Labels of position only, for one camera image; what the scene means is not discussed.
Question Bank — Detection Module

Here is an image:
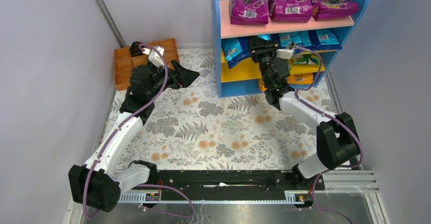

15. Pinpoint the green candy bag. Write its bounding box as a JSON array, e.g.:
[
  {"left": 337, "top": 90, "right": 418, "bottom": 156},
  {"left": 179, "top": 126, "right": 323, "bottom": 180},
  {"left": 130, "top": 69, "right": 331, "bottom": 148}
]
[{"left": 292, "top": 54, "right": 320, "bottom": 66}]

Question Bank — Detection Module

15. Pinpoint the large blue candy bag front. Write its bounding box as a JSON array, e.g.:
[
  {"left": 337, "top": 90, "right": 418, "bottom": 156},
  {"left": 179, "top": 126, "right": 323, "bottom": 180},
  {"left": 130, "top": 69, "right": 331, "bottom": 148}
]
[{"left": 307, "top": 28, "right": 342, "bottom": 50}]

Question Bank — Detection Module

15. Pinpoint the orange mango candy bag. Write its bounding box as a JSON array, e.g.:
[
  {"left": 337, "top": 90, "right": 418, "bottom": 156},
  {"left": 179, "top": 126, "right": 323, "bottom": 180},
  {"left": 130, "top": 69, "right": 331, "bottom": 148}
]
[{"left": 258, "top": 79, "right": 266, "bottom": 92}]

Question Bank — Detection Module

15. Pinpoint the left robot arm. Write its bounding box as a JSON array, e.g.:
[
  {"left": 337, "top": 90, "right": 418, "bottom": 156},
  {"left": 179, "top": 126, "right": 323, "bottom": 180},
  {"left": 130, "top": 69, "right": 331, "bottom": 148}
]
[{"left": 68, "top": 60, "right": 200, "bottom": 212}]

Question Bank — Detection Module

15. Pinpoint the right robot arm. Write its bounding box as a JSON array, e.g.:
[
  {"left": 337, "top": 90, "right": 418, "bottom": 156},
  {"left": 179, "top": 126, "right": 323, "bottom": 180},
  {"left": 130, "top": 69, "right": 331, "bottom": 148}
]
[{"left": 248, "top": 36, "right": 361, "bottom": 181}]

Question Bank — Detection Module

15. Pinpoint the orange candy bag under shelf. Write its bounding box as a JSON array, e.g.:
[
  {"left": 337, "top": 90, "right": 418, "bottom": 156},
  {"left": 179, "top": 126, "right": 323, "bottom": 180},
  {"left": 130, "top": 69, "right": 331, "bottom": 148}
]
[{"left": 287, "top": 73, "right": 314, "bottom": 85}]

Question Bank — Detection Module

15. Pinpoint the left purple candy bag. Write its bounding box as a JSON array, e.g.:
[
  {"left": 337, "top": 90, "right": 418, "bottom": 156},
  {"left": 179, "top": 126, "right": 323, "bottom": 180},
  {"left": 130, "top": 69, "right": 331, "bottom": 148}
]
[{"left": 230, "top": 0, "right": 269, "bottom": 25}]

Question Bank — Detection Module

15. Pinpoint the purple candy bag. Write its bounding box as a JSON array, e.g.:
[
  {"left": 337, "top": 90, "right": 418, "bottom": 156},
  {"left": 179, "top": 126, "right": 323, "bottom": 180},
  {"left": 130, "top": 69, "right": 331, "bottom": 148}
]
[
  {"left": 311, "top": 0, "right": 359, "bottom": 21},
  {"left": 230, "top": 0, "right": 269, "bottom": 25},
  {"left": 268, "top": 0, "right": 313, "bottom": 23}
]

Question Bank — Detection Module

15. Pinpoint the blue shelf unit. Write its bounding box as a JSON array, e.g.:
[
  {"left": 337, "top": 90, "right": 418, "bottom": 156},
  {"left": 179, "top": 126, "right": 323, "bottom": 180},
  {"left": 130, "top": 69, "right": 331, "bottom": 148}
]
[{"left": 211, "top": 0, "right": 370, "bottom": 98}]

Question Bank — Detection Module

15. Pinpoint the middle purple candy bag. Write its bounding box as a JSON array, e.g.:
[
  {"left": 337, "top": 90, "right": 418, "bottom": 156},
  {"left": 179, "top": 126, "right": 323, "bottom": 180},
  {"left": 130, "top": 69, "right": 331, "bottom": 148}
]
[{"left": 268, "top": 0, "right": 313, "bottom": 23}]

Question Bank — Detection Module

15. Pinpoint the right purple candy bag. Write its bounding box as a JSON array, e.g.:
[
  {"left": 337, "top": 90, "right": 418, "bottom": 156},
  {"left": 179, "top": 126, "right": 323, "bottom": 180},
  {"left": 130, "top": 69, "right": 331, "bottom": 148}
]
[{"left": 311, "top": 0, "right": 359, "bottom": 21}]

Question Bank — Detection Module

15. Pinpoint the black tape roll back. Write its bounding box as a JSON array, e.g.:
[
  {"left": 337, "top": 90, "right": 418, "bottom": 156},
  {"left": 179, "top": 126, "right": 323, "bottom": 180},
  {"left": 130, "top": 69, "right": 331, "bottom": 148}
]
[{"left": 129, "top": 41, "right": 143, "bottom": 57}]

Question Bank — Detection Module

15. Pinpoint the floral table mat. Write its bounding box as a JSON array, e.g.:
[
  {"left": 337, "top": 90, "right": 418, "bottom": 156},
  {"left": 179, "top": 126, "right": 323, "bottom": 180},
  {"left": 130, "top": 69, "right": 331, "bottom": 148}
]
[{"left": 115, "top": 49, "right": 316, "bottom": 171}]

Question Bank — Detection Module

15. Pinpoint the wooden compartment tray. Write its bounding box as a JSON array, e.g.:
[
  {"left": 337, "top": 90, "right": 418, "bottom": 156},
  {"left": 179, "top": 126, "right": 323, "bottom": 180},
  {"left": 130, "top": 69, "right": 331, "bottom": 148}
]
[{"left": 114, "top": 38, "right": 179, "bottom": 91}]

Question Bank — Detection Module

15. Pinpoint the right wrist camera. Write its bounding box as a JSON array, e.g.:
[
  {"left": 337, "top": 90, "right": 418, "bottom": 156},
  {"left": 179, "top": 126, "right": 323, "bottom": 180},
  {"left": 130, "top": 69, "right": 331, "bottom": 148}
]
[{"left": 276, "top": 43, "right": 296, "bottom": 60}]

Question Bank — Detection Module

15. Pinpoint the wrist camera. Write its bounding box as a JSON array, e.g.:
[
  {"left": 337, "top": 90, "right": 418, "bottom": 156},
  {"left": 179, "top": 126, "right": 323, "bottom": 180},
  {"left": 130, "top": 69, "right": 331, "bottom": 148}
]
[
  {"left": 276, "top": 43, "right": 296, "bottom": 60},
  {"left": 138, "top": 45, "right": 165, "bottom": 67}
]

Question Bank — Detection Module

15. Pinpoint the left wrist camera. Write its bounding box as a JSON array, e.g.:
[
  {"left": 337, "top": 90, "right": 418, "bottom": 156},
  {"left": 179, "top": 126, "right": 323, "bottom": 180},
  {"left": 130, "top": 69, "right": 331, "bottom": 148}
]
[{"left": 138, "top": 45, "right": 165, "bottom": 67}]

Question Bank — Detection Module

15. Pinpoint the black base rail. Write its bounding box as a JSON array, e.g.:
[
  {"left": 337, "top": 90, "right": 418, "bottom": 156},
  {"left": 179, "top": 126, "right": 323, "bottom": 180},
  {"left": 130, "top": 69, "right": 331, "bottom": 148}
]
[{"left": 126, "top": 170, "right": 326, "bottom": 202}]

